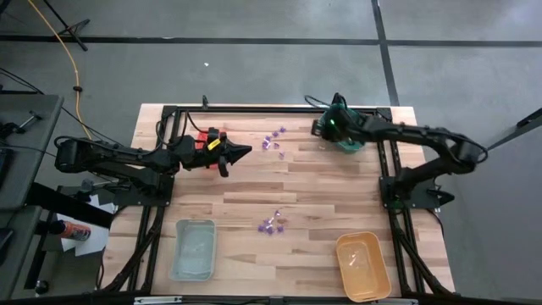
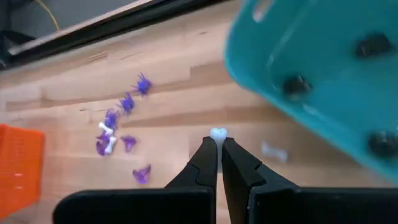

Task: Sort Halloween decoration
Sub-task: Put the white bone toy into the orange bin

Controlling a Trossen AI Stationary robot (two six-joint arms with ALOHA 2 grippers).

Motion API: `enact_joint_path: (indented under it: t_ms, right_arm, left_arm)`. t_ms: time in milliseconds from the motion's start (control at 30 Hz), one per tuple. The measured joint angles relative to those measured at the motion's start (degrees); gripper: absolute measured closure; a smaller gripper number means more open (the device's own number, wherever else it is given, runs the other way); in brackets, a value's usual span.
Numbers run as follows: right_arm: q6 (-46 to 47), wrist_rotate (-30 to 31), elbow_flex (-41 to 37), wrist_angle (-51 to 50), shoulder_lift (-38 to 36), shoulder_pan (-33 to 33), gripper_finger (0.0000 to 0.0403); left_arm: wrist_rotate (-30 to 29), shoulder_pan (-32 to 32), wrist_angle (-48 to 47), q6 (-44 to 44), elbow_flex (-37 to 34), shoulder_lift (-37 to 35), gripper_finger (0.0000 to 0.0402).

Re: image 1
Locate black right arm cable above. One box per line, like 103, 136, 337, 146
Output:
303, 93, 345, 110

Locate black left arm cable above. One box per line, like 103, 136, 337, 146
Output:
185, 111, 209, 136

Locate black metal tool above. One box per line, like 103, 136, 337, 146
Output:
12, 109, 44, 131

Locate yellow cable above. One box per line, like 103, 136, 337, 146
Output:
25, 0, 94, 141

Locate teal plastic bin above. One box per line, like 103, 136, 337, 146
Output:
318, 103, 366, 154

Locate white plastic bin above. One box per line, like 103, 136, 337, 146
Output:
168, 218, 218, 283

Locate white paper sheets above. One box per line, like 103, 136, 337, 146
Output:
56, 193, 119, 258

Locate silver metal bracket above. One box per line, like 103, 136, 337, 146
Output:
133, 296, 184, 305

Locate black tripod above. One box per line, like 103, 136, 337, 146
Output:
40, 0, 91, 53

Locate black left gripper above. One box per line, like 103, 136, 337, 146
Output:
182, 131, 254, 179

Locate grey desk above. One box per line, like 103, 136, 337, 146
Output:
0, 93, 65, 213

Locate black diagonal beam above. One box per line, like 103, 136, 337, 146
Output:
486, 108, 542, 152
27, 181, 115, 230

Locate orange slotted plastic basket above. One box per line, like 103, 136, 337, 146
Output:
192, 128, 228, 171

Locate orange spray can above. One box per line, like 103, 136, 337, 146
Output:
49, 219, 92, 242

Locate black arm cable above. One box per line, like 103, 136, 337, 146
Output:
303, 93, 345, 110
185, 111, 209, 136

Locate yellow plastic bin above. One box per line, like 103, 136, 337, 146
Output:
335, 230, 393, 302

